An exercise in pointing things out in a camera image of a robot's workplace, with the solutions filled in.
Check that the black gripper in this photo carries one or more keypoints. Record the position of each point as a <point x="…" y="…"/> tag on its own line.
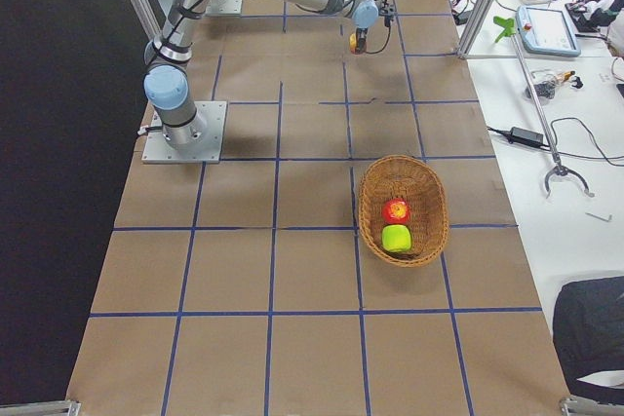
<point x="360" y="36"/>

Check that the red yellow apple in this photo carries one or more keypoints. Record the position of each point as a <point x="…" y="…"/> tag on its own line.
<point x="351" y="44"/>

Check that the dark red apple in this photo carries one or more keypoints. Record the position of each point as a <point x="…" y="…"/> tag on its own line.
<point x="396" y="211"/>

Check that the green apple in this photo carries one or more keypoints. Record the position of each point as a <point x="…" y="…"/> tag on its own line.
<point x="396" y="238"/>

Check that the wicker basket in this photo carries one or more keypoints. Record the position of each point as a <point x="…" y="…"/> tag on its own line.
<point x="399" y="176"/>

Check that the reacher grabber tool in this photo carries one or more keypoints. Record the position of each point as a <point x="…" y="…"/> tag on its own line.
<point x="510" y="31"/>

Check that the black power adapter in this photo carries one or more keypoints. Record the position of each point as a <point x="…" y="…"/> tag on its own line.
<point x="526" y="137"/>

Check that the teach pendant tablet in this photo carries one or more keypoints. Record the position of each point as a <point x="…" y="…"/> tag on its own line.
<point x="546" y="32"/>

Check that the brown paper mat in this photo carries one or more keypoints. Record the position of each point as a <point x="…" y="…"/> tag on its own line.
<point x="244" y="288"/>

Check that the allen key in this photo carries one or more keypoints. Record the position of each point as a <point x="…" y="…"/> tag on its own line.
<point x="599" y="217"/>

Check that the black chair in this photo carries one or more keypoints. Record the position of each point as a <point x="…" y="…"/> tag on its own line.
<point x="588" y="335"/>

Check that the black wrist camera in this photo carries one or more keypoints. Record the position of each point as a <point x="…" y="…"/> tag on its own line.
<point x="387" y="11"/>

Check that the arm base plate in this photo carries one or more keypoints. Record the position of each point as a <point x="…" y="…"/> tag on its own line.
<point x="200" y="141"/>
<point x="223" y="8"/>

